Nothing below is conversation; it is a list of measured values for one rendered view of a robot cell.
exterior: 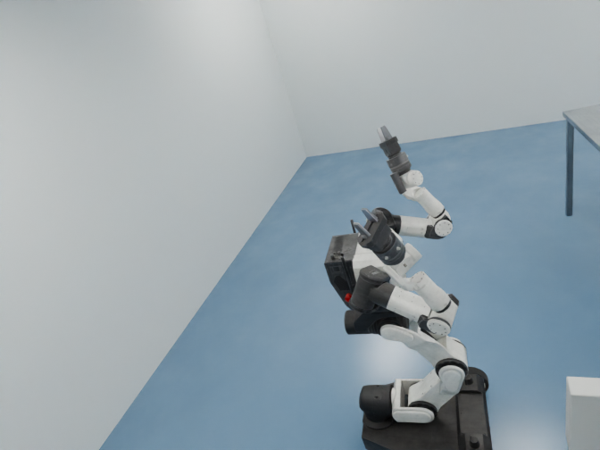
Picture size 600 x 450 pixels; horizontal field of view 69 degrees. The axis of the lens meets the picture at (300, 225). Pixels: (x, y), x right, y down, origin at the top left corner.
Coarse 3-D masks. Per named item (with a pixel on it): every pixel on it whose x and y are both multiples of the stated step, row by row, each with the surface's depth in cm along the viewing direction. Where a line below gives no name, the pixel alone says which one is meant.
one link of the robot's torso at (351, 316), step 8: (352, 312) 202; (360, 312) 194; (376, 312) 189; (384, 312) 188; (392, 312) 187; (344, 320) 201; (352, 320) 199; (360, 320) 194; (368, 320) 192; (376, 320) 191; (408, 320) 199; (352, 328) 199; (360, 328) 196; (368, 328) 196; (408, 328) 196
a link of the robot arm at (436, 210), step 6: (426, 198) 190; (432, 198) 191; (426, 204) 192; (432, 204) 191; (438, 204) 192; (426, 210) 194; (432, 210) 192; (438, 210) 192; (444, 210) 194; (432, 216) 195; (438, 216) 194; (444, 216) 192; (432, 222) 196
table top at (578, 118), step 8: (568, 112) 316; (576, 112) 313; (584, 112) 309; (592, 112) 306; (568, 120) 312; (576, 120) 303; (584, 120) 300; (592, 120) 297; (576, 128) 299; (584, 128) 290; (592, 128) 287; (584, 136) 287; (592, 136) 278; (592, 144) 276
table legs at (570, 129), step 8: (568, 128) 321; (568, 136) 324; (568, 144) 327; (568, 152) 330; (568, 160) 334; (568, 168) 337; (568, 176) 340; (568, 184) 344; (568, 192) 347; (568, 200) 351; (568, 208) 354
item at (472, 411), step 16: (464, 384) 232; (480, 384) 232; (368, 400) 226; (384, 400) 223; (448, 400) 232; (464, 400) 227; (480, 400) 224; (368, 416) 231; (384, 416) 226; (448, 416) 224; (464, 416) 219; (480, 416) 217; (368, 432) 229; (384, 432) 227; (400, 432) 224; (416, 432) 222; (432, 432) 219; (448, 432) 217; (464, 432) 213; (480, 432) 210; (368, 448) 232; (384, 448) 222; (400, 448) 217; (416, 448) 215; (432, 448) 213; (448, 448) 210; (464, 448) 205; (480, 448) 202
